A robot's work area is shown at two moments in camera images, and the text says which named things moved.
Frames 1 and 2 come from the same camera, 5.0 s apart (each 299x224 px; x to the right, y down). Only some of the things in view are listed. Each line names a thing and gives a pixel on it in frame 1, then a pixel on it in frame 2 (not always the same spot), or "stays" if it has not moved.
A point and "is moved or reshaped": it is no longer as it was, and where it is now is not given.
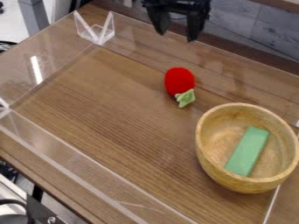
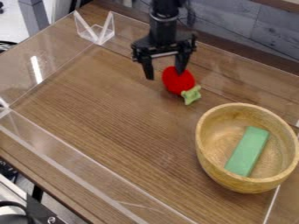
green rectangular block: (248, 150) stays
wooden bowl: (247, 147) stays
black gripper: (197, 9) to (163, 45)
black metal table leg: (37, 192) stays
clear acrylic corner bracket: (94, 33) stays
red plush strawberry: (180, 84) is moved or reshaped
